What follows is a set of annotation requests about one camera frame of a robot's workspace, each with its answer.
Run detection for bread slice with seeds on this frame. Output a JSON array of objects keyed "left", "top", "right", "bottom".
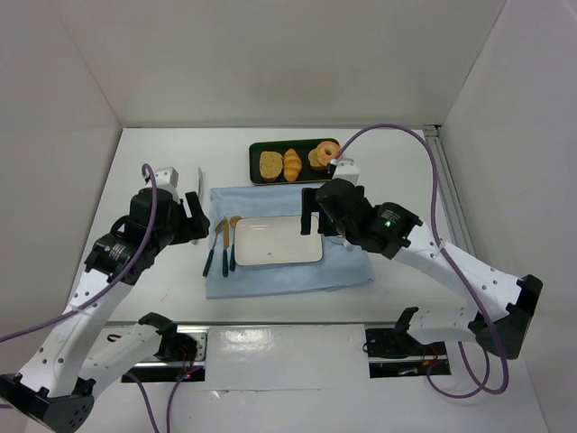
[{"left": 259, "top": 151, "right": 283, "bottom": 182}]

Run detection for brown round bread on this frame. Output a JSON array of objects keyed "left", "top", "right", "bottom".
[{"left": 307, "top": 149, "right": 325, "bottom": 171}]

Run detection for gold knife teal handle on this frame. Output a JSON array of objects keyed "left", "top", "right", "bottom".
[{"left": 222, "top": 217, "right": 230, "bottom": 278}]

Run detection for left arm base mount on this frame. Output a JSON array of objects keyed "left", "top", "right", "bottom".
[{"left": 129, "top": 328, "right": 208, "bottom": 383}]

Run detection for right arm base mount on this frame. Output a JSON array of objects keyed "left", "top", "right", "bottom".
[{"left": 362, "top": 327, "right": 451, "bottom": 379}]

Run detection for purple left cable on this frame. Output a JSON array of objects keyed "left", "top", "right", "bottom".
[{"left": 0, "top": 162, "right": 163, "bottom": 433}]

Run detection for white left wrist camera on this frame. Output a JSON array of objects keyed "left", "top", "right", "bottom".
[{"left": 143, "top": 167, "right": 179, "bottom": 195}]

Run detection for metal tongs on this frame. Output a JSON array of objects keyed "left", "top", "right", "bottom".
[{"left": 191, "top": 166, "right": 204, "bottom": 245}]

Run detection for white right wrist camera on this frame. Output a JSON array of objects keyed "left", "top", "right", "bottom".
[{"left": 327, "top": 158, "right": 360, "bottom": 185}]

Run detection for gold fork teal handle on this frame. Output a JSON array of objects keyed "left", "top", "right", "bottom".
[{"left": 202, "top": 217, "right": 227, "bottom": 277}]

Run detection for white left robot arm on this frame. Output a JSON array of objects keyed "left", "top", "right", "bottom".
[{"left": 1, "top": 188, "right": 209, "bottom": 432}]

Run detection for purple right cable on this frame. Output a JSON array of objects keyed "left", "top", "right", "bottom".
[{"left": 328, "top": 124, "right": 510, "bottom": 401}]

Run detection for pink glazed donut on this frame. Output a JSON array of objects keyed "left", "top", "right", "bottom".
[{"left": 316, "top": 141, "right": 341, "bottom": 167}]

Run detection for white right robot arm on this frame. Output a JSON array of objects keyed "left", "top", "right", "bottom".
[{"left": 300, "top": 179, "right": 543, "bottom": 360}]

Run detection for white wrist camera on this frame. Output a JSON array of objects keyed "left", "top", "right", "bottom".
[
  {"left": 143, "top": 167, "right": 179, "bottom": 195},
  {"left": 327, "top": 158, "right": 360, "bottom": 185}
]

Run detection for white rectangular plate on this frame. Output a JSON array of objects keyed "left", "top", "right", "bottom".
[{"left": 234, "top": 216, "right": 324, "bottom": 266}]

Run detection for purple cable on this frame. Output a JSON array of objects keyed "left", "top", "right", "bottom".
[
  {"left": 0, "top": 162, "right": 163, "bottom": 433},
  {"left": 328, "top": 124, "right": 510, "bottom": 401}
]

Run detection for dark green tray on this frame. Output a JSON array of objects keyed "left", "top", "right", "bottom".
[{"left": 248, "top": 138, "right": 340, "bottom": 185}]

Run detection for gold spoon teal handle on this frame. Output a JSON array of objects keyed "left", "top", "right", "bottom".
[{"left": 229, "top": 216, "right": 242, "bottom": 272}]

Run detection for orange croissant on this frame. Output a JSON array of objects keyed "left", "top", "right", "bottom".
[{"left": 283, "top": 149, "right": 302, "bottom": 182}]

